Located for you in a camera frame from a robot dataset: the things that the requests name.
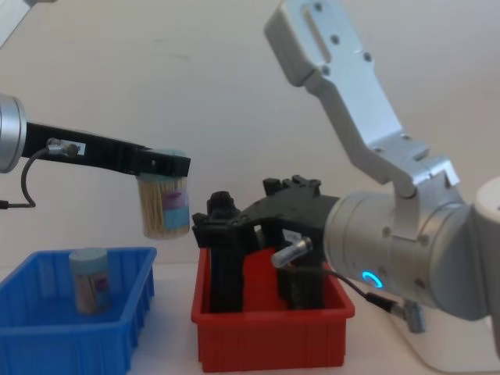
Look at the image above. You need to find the thin dark left gripper cable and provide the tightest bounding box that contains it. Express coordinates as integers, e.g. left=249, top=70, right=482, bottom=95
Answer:
left=0, top=137, right=80, bottom=210

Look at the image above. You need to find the thin dark gripper cable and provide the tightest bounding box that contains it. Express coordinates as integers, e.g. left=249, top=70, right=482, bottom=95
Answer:
left=0, top=137, right=80, bottom=210
left=272, top=237, right=427, bottom=334

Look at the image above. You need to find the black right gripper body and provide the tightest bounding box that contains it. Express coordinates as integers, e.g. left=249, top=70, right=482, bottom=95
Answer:
left=239, top=175, right=341, bottom=246

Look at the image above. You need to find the blue plastic bin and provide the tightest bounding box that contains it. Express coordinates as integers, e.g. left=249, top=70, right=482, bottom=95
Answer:
left=0, top=246, right=159, bottom=375

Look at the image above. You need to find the thin dark right gripper cable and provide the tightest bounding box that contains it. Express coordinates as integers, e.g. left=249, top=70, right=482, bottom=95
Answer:
left=272, top=237, right=427, bottom=334

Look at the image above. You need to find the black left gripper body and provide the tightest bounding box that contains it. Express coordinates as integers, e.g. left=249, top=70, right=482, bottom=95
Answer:
left=25, top=122, right=148, bottom=176

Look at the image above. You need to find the toothpick jar with teal lid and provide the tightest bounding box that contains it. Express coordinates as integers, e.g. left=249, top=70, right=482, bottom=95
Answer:
left=68, top=247, right=112, bottom=316
left=137, top=146, right=193, bottom=241

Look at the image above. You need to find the red plastic bin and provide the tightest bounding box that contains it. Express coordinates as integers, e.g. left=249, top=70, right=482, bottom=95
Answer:
left=191, top=245, right=356, bottom=373

